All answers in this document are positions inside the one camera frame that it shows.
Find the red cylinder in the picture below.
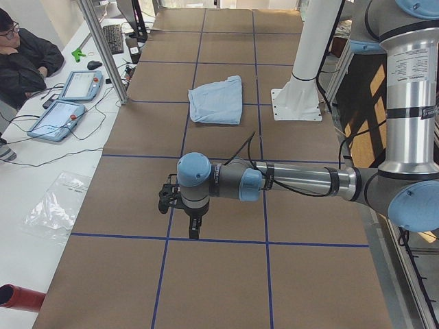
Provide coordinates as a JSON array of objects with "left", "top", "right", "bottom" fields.
[{"left": 1, "top": 284, "right": 46, "bottom": 313}]

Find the light blue striped shirt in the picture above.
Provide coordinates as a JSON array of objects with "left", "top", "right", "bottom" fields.
[{"left": 188, "top": 75, "right": 243, "bottom": 125}]

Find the black keyboard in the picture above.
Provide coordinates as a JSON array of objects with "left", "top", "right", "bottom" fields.
[{"left": 102, "top": 24, "right": 123, "bottom": 54}]

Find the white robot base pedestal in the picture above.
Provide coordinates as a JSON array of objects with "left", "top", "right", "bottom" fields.
[{"left": 271, "top": 0, "right": 344, "bottom": 121}]

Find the green plastic tool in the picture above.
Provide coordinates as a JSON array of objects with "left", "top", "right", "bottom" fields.
[{"left": 71, "top": 48, "right": 86, "bottom": 62}]

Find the blue tape line crosswise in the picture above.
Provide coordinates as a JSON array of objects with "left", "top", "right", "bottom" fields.
[{"left": 71, "top": 232, "right": 370, "bottom": 248}]

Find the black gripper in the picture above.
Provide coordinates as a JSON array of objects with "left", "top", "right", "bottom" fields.
[{"left": 185, "top": 207, "right": 206, "bottom": 239}]

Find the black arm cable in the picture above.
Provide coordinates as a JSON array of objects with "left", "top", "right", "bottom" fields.
[{"left": 224, "top": 130, "right": 335, "bottom": 198}]

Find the aluminium frame profile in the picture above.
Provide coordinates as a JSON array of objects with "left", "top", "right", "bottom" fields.
[{"left": 77, "top": 0, "right": 128, "bottom": 105}]

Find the blue tape line lengthwise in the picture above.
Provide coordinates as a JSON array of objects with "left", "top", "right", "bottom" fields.
[{"left": 150, "top": 9, "right": 207, "bottom": 329}]

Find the clear plastic bag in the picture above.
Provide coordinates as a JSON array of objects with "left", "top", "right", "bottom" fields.
[{"left": 20, "top": 171, "right": 91, "bottom": 245}]

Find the person in dark jacket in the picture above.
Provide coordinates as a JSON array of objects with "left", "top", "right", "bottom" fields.
[{"left": 1, "top": 10, "right": 64, "bottom": 110}]

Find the black computer mouse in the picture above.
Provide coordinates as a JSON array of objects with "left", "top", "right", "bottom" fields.
[{"left": 86, "top": 60, "right": 103, "bottom": 71}]

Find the grey teach pendant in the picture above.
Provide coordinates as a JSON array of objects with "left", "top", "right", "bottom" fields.
[
  {"left": 58, "top": 70, "right": 103, "bottom": 102},
  {"left": 27, "top": 100, "right": 86, "bottom": 142}
]

